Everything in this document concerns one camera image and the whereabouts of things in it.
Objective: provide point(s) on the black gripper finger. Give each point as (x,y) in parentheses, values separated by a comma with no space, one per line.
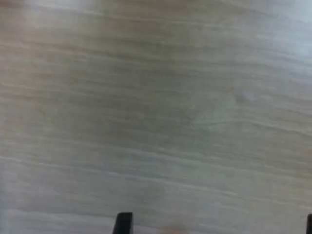
(310,225)
(124,223)

